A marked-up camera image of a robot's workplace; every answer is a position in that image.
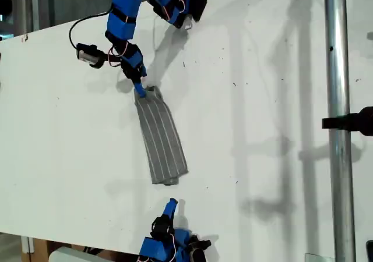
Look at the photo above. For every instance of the grey white-striped towel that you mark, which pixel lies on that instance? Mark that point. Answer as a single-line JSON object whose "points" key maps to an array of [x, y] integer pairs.
{"points": [[163, 142]]}

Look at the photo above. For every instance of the white box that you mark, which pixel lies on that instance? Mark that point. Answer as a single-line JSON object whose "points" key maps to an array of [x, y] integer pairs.
{"points": [[70, 254]]}

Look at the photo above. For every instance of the wooden table leg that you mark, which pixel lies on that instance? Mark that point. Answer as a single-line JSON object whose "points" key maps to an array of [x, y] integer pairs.
{"points": [[40, 251]]}

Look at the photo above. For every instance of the black clamp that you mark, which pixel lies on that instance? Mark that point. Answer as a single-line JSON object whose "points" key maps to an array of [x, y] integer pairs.
{"points": [[352, 122]]}

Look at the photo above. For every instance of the black object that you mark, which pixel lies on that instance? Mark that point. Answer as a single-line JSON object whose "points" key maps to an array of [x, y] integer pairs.
{"points": [[370, 251]]}

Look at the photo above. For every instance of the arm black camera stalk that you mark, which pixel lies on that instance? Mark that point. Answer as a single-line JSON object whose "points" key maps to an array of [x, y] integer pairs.
{"points": [[112, 56], [201, 242]]}

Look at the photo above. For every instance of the white bracket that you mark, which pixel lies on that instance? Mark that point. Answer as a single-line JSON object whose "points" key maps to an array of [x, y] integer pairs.
{"points": [[27, 245]]}

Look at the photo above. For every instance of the steel post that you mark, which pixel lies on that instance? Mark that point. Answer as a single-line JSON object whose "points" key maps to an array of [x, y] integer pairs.
{"points": [[338, 171]]}

